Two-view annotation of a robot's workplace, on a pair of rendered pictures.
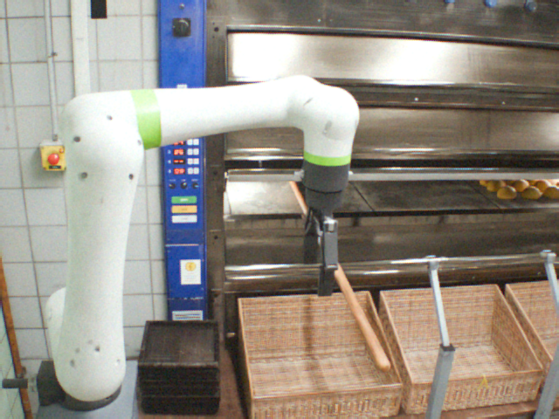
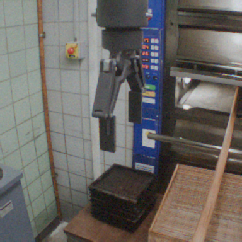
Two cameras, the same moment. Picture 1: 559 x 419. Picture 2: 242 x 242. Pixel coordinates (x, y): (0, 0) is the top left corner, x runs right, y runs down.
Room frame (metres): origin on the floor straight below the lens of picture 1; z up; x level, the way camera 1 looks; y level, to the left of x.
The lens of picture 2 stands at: (0.65, -0.38, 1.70)
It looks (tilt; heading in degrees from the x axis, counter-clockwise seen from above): 23 degrees down; 35
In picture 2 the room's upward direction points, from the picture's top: straight up
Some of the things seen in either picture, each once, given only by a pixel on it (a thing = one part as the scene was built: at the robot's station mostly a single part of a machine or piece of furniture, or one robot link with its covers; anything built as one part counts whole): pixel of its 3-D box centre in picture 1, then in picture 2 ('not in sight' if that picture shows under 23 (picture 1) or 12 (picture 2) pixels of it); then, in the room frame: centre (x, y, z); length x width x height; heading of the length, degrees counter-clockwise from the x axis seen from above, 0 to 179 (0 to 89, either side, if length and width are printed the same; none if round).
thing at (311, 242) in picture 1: (310, 250); (135, 107); (1.16, -0.07, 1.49); 0.03 x 0.01 x 0.07; 101
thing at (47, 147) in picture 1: (56, 154); (75, 50); (1.89, 0.79, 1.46); 0.10 x 0.07 x 0.10; 99
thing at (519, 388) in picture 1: (456, 344); not in sight; (1.92, -0.74, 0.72); 0.56 x 0.49 x 0.28; 99
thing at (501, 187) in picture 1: (514, 173); not in sight; (2.71, -1.18, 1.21); 0.61 x 0.48 x 0.06; 9
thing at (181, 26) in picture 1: (182, 20); not in sight; (1.95, 0.35, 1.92); 0.06 x 0.04 x 0.11; 99
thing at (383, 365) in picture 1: (314, 226); (231, 121); (1.97, -0.13, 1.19); 1.71 x 0.03 x 0.03; 9
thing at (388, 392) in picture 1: (314, 355); (212, 215); (1.82, -0.16, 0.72); 0.56 x 0.49 x 0.28; 100
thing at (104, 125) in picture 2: (329, 274); (102, 123); (1.01, -0.10, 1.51); 0.03 x 0.01 x 0.05; 11
